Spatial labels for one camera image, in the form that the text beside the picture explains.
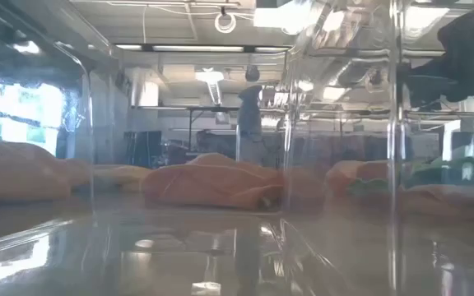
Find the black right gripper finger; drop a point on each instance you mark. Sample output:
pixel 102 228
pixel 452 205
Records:
pixel 422 92

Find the green microfiber towel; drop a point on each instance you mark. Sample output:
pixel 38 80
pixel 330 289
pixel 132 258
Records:
pixel 430 172
pixel 368 188

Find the orange microfiber towel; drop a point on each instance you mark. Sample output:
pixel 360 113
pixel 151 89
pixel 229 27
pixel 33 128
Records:
pixel 447 201
pixel 368 170
pixel 212 185
pixel 15 172

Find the clear plastic bin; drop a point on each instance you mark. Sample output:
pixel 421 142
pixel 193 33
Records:
pixel 394 123

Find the dark ceiling dome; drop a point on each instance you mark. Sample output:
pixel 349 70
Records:
pixel 252 73

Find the ceiling light strip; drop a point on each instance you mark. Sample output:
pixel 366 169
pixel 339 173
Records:
pixel 198 48

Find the black background cabinet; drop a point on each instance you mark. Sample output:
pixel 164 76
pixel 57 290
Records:
pixel 142 148

